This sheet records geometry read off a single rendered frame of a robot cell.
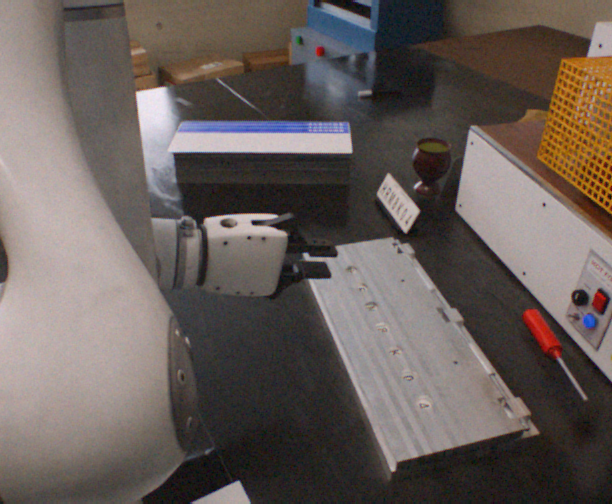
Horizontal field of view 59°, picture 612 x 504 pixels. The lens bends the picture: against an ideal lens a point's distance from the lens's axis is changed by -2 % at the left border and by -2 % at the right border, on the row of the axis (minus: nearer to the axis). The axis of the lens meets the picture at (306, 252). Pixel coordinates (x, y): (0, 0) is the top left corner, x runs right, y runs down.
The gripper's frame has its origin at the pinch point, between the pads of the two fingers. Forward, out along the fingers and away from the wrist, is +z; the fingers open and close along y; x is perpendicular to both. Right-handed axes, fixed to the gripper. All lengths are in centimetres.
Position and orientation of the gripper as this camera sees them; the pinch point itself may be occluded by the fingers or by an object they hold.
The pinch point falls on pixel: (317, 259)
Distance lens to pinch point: 72.6
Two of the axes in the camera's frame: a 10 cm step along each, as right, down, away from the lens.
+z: 9.4, 0.3, 3.4
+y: -2.2, 8.2, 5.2
